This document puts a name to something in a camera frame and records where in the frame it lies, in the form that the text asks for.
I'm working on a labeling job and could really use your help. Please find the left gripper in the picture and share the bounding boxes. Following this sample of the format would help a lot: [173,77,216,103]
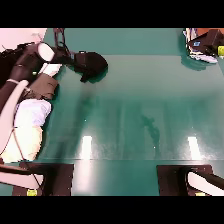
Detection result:
[73,51,109,83]

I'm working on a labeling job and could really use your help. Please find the brown garment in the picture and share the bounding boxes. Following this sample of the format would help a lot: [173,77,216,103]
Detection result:
[23,72,60,102]

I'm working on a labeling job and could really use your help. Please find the pale blue garment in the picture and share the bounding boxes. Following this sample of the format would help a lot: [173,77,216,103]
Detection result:
[14,98,53,128]

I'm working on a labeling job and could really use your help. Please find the cream garment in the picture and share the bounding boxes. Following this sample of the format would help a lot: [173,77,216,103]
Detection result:
[0,124,45,163]

